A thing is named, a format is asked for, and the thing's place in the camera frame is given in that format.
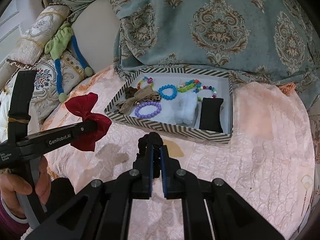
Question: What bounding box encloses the cream floral cloth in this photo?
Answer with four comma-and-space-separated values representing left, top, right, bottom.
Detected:
307, 102, 320, 167

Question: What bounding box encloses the pink quilted bedspread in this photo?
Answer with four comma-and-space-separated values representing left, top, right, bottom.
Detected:
41, 65, 316, 240

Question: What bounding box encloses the small rainbow bead bracelet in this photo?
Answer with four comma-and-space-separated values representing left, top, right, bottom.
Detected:
138, 76, 154, 89

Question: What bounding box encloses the beige embroidered bolster pillow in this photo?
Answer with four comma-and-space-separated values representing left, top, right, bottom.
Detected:
6, 5, 72, 67

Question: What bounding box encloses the green bead bracelet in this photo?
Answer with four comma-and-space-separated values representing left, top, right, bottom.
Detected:
177, 79, 197, 92

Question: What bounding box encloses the white panelled door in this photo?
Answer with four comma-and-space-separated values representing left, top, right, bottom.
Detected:
0, 0, 43, 44

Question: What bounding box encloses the green and blue plush toy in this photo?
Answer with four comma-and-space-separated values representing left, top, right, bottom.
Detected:
44, 22, 95, 103

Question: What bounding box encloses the beige upholstered headboard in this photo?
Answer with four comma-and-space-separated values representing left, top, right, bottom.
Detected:
74, 0, 122, 80

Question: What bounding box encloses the purple bead bracelet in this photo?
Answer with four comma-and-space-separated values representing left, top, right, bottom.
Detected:
134, 101, 162, 119

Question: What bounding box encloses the brown flower hair tie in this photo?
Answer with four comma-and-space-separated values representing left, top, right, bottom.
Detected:
124, 87, 138, 98

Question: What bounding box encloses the black scrunchie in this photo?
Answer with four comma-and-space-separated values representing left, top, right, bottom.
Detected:
138, 132, 164, 178

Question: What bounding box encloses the blue bead bracelet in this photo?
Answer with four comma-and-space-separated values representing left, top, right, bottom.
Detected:
158, 85, 178, 100

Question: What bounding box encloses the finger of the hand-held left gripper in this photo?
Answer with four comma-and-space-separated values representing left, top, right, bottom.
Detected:
71, 120, 98, 138

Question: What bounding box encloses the person's left hand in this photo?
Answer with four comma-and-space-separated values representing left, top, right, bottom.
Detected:
0, 154, 52, 220

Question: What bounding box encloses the leopard print bow hair clip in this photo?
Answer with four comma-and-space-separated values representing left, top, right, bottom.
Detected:
114, 88, 161, 115

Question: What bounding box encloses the black watch cushion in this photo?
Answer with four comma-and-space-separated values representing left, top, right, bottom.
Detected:
199, 97, 224, 133

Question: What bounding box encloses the floral embroidered cushion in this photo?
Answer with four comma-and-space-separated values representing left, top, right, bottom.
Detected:
0, 50, 88, 142

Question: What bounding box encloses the large multicoloured bead bracelet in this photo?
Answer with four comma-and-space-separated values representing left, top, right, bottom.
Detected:
197, 85, 218, 102

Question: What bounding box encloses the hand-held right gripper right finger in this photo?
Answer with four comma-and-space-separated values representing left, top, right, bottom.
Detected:
160, 145, 285, 240

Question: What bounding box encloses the red velvet bow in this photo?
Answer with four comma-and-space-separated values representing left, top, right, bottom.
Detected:
64, 92, 112, 152

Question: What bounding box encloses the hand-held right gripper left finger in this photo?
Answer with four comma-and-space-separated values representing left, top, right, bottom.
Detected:
21, 144, 154, 240

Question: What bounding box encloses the teal damask blanket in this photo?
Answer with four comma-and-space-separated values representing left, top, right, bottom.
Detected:
37, 0, 320, 92

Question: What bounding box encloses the person's left forearm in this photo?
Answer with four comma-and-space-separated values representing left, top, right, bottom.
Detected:
0, 199, 30, 240

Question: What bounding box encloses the zigzag striped cardboard box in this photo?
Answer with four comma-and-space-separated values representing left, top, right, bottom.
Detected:
104, 67, 234, 144

